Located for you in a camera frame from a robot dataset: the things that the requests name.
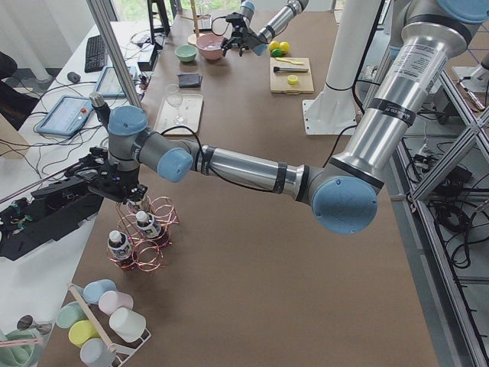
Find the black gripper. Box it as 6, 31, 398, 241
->
221, 12, 251, 57
79, 147, 147, 210

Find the tea bottle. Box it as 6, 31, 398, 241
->
126, 195, 152, 214
107, 230, 133, 268
136, 211, 163, 239

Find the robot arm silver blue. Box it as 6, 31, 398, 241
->
88, 1, 488, 234
220, 0, 309, 57

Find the pink bowl with ice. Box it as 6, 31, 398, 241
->
196, 33, 224, 61

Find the yellow lemon lower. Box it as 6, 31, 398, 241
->
268, 40, 280, 53

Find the yellow lemon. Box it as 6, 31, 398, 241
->
268, 40, 280, 53
279, 41, 290, 55

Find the green bowl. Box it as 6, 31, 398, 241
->
175, 44, 198, 63

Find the knife on cutting board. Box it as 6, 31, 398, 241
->
273, 66, 309, 73

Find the yellow lemon upper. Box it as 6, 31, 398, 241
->
279, 41, 290, 55

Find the grey folded cloth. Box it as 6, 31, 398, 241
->
178, 73, 203, 88

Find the wooden cutting board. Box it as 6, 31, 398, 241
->
270, 57, 314, 94

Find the half lemon on board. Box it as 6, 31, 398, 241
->
287, 75, 299, 85

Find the clear wine glass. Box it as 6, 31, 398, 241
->
166, 84, 187, 125

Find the cream serving tray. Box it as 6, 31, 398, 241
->
154, 94, 203, 132

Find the blue teach pendant tablet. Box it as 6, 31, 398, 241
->
34, 96, 93, 137

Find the blue cup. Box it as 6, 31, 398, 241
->
83, 279, 117, 304

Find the pink cup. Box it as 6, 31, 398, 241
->
98, 291, 134, 316

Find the black teleoperation device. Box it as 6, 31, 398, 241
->
1, 177, 102, 261

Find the white cup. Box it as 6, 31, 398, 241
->
109, 307, 147, 343

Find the computer mouse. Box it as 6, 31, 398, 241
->
66, 72, 81, 84

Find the green cup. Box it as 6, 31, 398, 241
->
56, 301, 87, 329

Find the black keyboard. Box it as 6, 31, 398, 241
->
84, 35, 107, 73

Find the yellow cup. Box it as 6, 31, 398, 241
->
68, 320, 99, 348

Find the white cup rack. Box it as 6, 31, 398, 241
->
68, 284, 152, 366

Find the grey cup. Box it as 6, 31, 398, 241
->
79, 338, 115, 367

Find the copper wire bottle basket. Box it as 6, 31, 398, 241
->
106, 196, 180, 273

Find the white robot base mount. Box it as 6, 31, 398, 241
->
303, 0, 384, 135

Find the aluminium frame post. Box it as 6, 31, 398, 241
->
86, 0, 143, 109

